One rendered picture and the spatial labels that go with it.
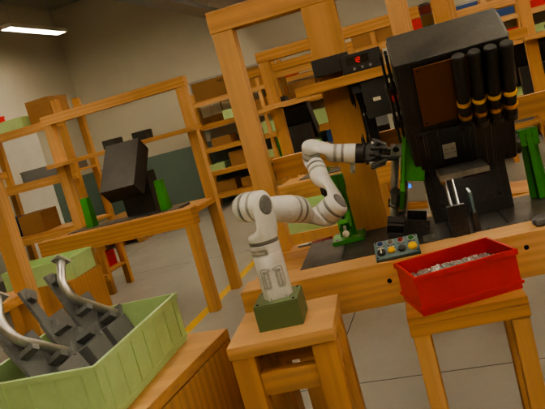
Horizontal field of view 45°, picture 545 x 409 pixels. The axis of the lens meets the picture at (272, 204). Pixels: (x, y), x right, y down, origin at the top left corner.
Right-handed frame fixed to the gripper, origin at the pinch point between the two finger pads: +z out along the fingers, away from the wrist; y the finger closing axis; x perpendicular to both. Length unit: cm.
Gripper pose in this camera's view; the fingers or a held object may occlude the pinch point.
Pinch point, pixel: (393, 153)
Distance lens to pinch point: 255.3
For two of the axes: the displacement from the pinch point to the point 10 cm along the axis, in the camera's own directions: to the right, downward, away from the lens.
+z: 9.9, 0.3, -1.7
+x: 1.2, 5.5, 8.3
